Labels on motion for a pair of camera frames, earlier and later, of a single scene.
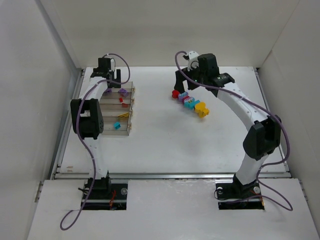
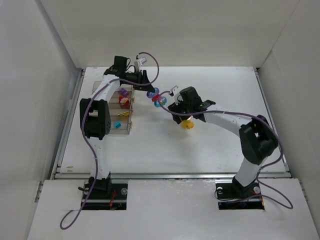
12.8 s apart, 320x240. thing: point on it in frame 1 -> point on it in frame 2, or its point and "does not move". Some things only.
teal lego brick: [117, 125] does not move
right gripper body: [186, 75] -> [176, 110]
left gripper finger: [118, 78] -> [145, 80]
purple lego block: [123, 92] does not move
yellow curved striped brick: [124, 115] does not move
